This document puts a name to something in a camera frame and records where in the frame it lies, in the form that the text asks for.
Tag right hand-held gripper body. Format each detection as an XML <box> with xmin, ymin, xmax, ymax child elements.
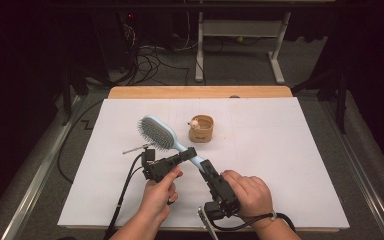
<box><xmin>197</xmin><ymin>173</ymin><xmax>241</xmax><ymax>240</ymax></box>

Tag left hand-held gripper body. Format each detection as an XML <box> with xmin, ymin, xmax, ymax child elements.
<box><xmin>122</xmin><ymin>143</ymin><xmax>185</xmax><ymax>183</ymax></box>

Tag light blue hairbrush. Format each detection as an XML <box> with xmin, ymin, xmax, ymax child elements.
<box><xmin>136</xmin><ymin>114</ymin><xmax>214</xmax><ymax>175</ymax></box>

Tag person's right hand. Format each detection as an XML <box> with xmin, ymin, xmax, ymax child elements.
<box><xmin>220</xmin><ymin>169</ymin><xmax>276</xmax><ymax>223</ymax></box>

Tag person's left hand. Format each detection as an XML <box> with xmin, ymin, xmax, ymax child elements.
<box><xmin>136</xmin><ymin>165</ymin><xmax>184</xmax><ymax>225</ymax></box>

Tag tan wooden round holder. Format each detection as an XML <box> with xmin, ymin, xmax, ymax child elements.
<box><xmin>188</xmin><ymin>114</ymin><xmax>215</xmax><ymax>144</ymax></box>

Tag small white animal figure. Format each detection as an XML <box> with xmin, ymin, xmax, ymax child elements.
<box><xmin>187</xmin><ymin>117</ymin><xmax>201</xmax><ymax>131</ymax></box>

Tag white board table cover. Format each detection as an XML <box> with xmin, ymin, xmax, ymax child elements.
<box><xmin>57</xmin><ymin>97</ymin><xmax>350</xmax><ymax>231</ymax></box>

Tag wooden table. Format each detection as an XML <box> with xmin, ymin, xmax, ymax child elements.
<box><xmin>64</xmin><ymin>85</ymin><xmax>341</xmax><ymax>234</ymax></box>

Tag black metal stand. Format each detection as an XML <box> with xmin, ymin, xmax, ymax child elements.
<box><xmin>59</xmin><ymin>63</ymin><xmax>91</xmax><ymax>126</ymax></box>
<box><xmin>291</xmin><ymin>63</ymin><xmax>350</xmax><ymax>135</ymax></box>

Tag black computer tower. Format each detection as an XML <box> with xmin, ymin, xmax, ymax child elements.
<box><xmin>92</xmin><ymin>9</ymin><xmax>138</xmax><ymax>73</ymax></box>

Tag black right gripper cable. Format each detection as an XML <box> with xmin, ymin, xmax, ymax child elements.
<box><xmin>209</xmin><ymin>211</ymin><xmax>297</xmax><ymax>234</ymax></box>

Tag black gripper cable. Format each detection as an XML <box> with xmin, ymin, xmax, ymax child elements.
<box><xmin>209</xmin><ymin>211</ymin><xmax>297</xmax><ymax>234</ymax></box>
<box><xmin>103</xmin><ymin>153</ymin><xmax>148</xmax><ymax>240</ymax></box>

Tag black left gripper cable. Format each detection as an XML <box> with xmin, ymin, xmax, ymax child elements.
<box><xmin>103</xmin><ymin>153</ymin><xmax>148</xmax><ymax>240</ymax></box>

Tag tangle of black cables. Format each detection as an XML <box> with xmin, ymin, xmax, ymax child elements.
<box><xmin>123</xmin><ymin>23</ymin><xmax>201</xmax><ymax>86</ymax></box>

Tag black floor cable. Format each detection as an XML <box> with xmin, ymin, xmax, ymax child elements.
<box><xmin>56</xmin><ymin>98</ymin><xmax>105</xmax><ymax>184</ymax></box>

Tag aluminium floor rail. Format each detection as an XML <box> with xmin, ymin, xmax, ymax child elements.
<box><xmin>0</xmin><ymin>95</ymin><xmax>82</xmax><ymax>240</ymax></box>
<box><xmin>319</xmin><ymin>99</ymin><xmax>384</xmax><ymax>240</ymax></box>

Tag white metal desk frame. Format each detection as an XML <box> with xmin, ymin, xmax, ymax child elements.
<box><xmin>194</xmin><ymin>11</ymin><xmax>293</xmax><ymax>85</ymax></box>

